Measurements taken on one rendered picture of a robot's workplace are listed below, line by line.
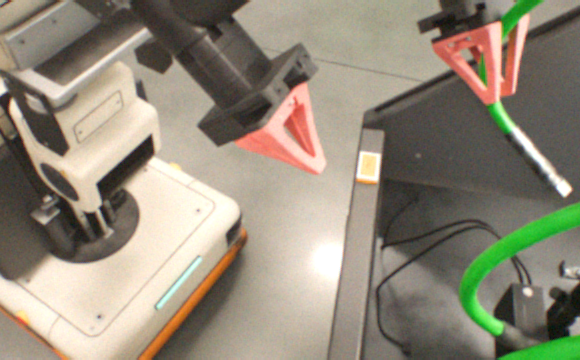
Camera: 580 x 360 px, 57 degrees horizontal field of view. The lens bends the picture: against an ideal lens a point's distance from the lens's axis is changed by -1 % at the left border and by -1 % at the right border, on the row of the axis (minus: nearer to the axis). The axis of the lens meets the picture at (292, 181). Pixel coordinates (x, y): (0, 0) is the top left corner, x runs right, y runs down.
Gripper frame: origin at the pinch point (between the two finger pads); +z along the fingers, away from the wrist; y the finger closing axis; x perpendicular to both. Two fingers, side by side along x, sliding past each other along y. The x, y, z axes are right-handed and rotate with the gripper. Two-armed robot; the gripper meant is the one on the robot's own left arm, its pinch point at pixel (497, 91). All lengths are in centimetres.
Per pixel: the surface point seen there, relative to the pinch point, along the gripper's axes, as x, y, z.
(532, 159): 0.4, 3.2, 8.4
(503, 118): 1.3, 1.6, 3.1
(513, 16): -4.8, -1.8, -6.4
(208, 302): 126, 12, 45
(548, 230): -12.1, -17.5, 7.5
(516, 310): 6.3, 1.0, 26.0
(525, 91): 10.3, 22.4, 3.8
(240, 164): 148, 53, 10
